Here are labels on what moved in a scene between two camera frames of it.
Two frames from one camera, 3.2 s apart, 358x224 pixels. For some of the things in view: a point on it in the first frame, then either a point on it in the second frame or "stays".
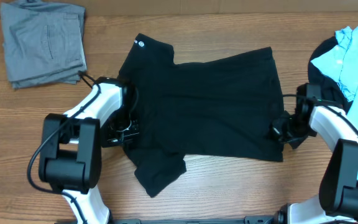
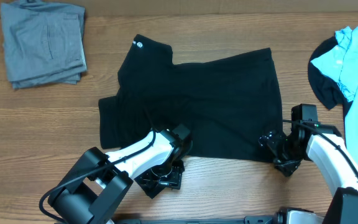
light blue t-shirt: (353, 63) stays
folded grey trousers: (43, 43) stays
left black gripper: (113, 139) → (173, 180)
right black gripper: (279, 135) → (271, 140)
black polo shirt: (223, 107) stays
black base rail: (253, 219) stays
